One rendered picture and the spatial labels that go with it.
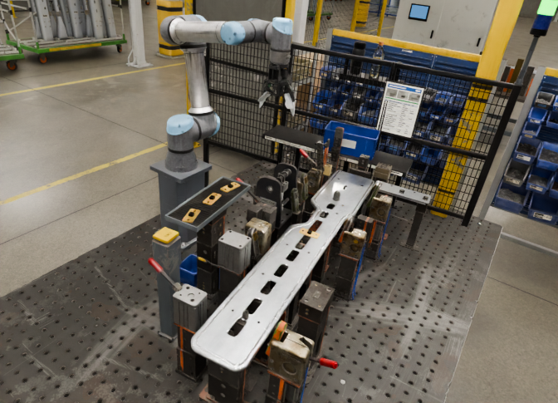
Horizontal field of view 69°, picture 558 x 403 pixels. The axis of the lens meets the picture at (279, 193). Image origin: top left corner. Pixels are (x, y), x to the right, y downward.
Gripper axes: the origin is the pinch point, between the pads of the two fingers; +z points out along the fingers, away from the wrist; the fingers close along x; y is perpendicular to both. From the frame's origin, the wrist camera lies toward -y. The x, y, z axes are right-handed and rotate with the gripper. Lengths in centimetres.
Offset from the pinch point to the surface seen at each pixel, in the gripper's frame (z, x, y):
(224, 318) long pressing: 44, 20, 68
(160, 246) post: 31, -8, 63
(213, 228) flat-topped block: 38, -5, 37
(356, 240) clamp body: 42, 44, 8
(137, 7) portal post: 40, -506, -462
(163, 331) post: 72, -10, 63
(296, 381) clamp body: 48, 48, 74
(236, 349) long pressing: 44, 29, 76
